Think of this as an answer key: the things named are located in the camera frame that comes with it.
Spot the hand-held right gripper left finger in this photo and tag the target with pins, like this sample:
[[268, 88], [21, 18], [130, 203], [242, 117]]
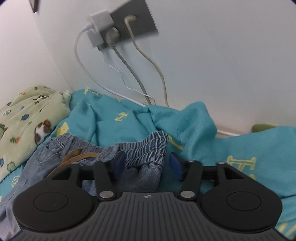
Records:
[[119, 165]]

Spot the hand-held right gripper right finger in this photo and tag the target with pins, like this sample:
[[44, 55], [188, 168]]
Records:
[[175, 166]]

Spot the blue denim jeans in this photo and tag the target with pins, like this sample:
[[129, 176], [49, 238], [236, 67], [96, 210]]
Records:
[[143, 148]]

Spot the teal printed bed sheet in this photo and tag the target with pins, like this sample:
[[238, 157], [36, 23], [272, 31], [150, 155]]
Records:
[[196, 129]]

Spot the green object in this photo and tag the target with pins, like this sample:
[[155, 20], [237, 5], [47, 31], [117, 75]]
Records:
[[263, 128]]

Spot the green printed fleece blanket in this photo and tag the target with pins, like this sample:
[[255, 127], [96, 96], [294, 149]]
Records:
[[25, 115]]

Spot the white charger adapter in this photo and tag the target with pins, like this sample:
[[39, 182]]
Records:
[[100, 23]]

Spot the framed gold leaf picture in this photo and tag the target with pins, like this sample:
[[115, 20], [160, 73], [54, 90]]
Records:
[[34, 5]]

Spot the dark grey wall socket plate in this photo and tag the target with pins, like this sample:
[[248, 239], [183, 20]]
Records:
[[136, 14]]

